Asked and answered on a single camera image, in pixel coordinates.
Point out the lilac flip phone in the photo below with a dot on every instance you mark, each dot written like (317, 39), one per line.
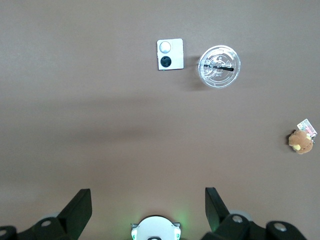
(175, 53)

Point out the brown plush toy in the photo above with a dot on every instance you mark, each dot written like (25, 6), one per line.
(301, 142)

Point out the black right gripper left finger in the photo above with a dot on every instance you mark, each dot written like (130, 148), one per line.
(50, 228)

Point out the black drinking straw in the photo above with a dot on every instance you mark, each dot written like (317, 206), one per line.
(218, 67)

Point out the printed paper tag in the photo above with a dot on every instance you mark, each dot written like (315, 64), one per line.
(307, 127)

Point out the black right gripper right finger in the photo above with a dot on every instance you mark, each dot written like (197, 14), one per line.
(237, 228)

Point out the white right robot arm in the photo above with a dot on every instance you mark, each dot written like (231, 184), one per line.
(155, 228)

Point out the clear plastic lidded cup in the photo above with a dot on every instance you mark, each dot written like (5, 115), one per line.
(219, 77)

